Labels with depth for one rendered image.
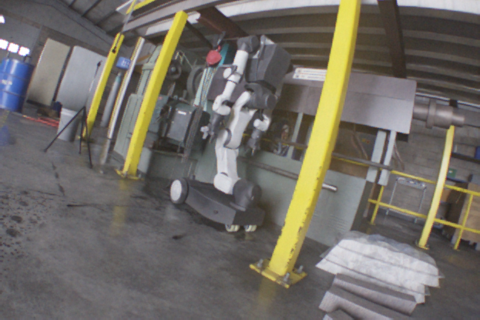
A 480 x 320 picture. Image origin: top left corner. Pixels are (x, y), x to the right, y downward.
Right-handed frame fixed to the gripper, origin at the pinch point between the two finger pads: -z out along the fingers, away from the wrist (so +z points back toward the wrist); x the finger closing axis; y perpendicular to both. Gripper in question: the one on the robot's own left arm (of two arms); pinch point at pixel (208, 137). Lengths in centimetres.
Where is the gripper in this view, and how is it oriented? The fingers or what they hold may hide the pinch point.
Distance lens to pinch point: 185.1
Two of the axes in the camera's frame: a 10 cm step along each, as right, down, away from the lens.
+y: -7.2, -2.4, -6.5
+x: -5.6, -3.5, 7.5
